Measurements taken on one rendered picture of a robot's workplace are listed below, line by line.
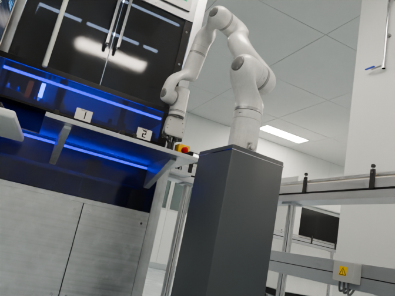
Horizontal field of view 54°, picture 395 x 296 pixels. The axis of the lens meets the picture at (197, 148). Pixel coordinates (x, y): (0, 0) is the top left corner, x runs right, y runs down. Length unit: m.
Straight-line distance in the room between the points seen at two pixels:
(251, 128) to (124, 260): 1.00
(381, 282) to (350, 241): 0.98
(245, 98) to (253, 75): 0.10
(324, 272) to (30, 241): 1.43
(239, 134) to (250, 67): 0.27
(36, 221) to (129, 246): 0.48
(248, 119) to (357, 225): 1.45
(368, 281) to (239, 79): 1.03
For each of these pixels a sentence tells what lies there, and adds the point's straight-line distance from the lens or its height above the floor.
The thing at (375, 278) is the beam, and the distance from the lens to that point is 1.88.
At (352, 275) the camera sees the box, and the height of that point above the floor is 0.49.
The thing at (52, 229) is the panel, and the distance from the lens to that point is 2.04.
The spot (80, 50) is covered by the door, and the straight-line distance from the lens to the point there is 2.23.
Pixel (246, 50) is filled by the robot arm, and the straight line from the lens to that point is 1.77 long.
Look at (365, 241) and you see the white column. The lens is 2.73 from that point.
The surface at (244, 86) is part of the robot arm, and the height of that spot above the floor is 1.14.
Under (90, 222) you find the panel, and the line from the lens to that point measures 2.06.
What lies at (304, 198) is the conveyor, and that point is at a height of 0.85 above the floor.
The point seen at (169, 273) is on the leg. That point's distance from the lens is 2.37.
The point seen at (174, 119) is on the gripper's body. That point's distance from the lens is 1.92.
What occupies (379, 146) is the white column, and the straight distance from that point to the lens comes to 2.83.
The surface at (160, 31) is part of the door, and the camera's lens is 2.41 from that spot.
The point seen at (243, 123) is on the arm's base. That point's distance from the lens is 1.55.
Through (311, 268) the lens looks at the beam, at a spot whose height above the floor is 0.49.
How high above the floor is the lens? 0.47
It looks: 14 degrees up
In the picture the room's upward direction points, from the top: 12 degrees clockwise
